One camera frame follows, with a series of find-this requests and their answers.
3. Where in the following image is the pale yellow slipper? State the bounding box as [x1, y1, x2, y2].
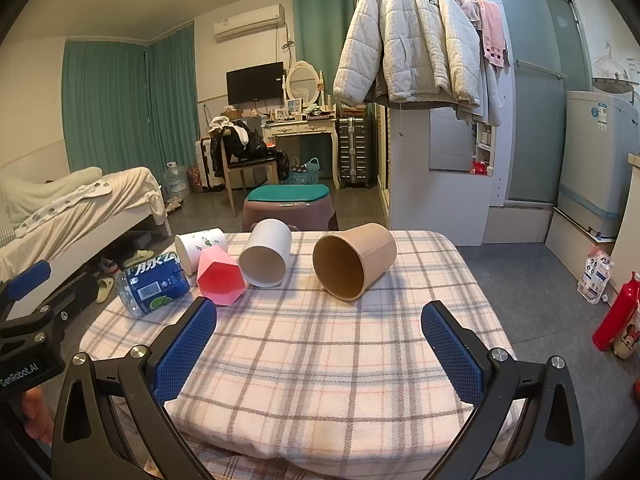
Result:
[94, 276, 117, 305]

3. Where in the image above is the frosted glass door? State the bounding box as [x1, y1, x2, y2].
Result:
[490, 0, 595, 207]

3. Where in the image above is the pale green slipper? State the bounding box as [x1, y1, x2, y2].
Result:
[122, 249, 156, 269]

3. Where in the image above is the white refill pouch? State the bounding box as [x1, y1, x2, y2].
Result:
[576, 246, 615, 305]

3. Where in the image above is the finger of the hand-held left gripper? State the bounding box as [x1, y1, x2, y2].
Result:
[0, 272, 101, 348]
[0, 260, 52, 320]

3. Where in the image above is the large water jug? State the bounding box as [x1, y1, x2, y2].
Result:
[164, 161, 191, 201]

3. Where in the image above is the teal curtain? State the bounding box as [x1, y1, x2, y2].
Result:
[292, 0, 364, 111]

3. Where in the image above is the blue label plastic bottle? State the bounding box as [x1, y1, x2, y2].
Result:
[115, 251, 192, 319]

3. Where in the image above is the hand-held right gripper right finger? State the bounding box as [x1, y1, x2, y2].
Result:
[421, 300, 587, 480]

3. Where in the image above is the green seat cushion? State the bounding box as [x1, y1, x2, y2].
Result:
[247, 184, 330, 206]

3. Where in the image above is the oval vanity mirror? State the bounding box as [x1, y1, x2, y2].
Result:
[284, 60, 324, 107]

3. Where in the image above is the purple plastic stool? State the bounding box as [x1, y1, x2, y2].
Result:
[242, 195, 337, 234]

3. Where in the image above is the pink faceted cup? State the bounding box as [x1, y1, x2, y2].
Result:
[196, 244, 248, 307]

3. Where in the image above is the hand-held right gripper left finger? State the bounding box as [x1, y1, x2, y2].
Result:
[51, 297, 219, 480]

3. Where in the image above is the plaid tablecloth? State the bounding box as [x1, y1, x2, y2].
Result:
[79, 230, 511, 480]

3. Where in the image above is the brown cup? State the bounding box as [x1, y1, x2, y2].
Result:
[312, 222, 398, 302]

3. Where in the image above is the dark grey suitcase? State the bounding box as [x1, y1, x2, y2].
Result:
[338, 116, 376, 190]

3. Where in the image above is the pink towel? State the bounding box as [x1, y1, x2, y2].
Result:
[472, 0, 510, 69]

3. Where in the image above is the white puffer jacket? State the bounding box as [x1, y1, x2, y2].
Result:
[332, 0, 482, 107]

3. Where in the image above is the white air conditioner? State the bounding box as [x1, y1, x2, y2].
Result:
[212, 4, 286, 44]

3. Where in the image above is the green curtain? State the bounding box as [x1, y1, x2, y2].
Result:
[61, 25, 197, 177]

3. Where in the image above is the white washing machine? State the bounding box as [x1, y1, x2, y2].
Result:
[554, 90, 640, 239]

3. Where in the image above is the black television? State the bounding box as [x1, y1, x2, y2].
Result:
[226, 61, 285, 106]

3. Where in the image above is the bed with cream bedding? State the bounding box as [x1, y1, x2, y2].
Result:
[0, 166, 174, 283]

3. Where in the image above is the wooden chair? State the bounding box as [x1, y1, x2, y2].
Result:
[220, 130, 281, 219]

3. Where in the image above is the red cartoon bottle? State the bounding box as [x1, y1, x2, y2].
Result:
[592, 272, 640, 359]

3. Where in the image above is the person's left hand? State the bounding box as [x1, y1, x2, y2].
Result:
[22, 389, 55, 445]

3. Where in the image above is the white leaf-print cup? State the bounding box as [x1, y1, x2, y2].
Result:
[174, 227, 230, 275]

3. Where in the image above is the white hanging garment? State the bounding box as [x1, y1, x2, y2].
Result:
[456, 57, 504, 127]

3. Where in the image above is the white dressing table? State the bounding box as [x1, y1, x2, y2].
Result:
[261, 118, 341, 192]

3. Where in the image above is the pile of clothes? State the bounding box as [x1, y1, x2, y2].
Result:
[207, 115, 291, 182]

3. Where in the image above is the pale green blanket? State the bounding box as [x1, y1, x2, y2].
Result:
[0, 167, 104, 227]

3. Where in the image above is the teal plastic basket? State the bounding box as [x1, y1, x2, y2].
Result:
[287, 156, 321, 186]

